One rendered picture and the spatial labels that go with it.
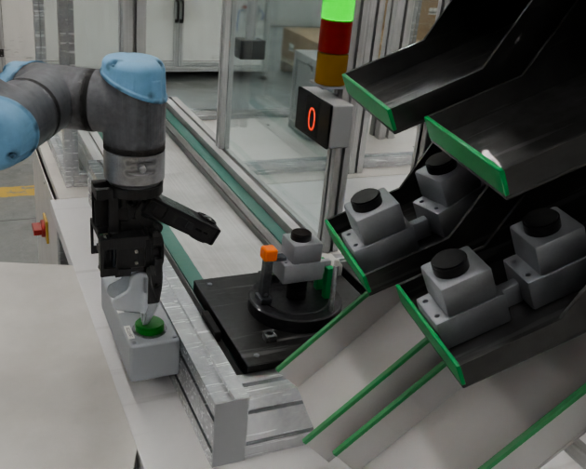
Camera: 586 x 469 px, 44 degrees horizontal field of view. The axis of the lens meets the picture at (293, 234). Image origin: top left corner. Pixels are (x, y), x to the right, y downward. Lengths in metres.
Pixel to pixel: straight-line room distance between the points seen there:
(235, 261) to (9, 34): 5.08
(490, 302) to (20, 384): 0.73
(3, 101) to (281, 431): 0.53
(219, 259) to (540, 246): 0.82
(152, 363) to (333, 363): 0.28
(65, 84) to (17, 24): 5.37
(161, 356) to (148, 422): 0.09
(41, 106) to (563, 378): 0.59
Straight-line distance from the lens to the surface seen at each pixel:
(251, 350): 0.99
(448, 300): 0.60
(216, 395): 0.93
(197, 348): 1.01
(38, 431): 1.05
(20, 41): 6.29
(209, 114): 2.37
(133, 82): 0.87
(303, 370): 0.88
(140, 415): 1.06
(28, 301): 1.33
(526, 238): 0.63
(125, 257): 0.95
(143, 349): 1.02
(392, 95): 0.71
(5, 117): 0.77
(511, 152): 0.58
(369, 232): 0.70
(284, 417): 0.97
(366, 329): 0.88
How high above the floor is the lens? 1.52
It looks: 25 degrees down
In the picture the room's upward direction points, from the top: 6 degrees clockwise
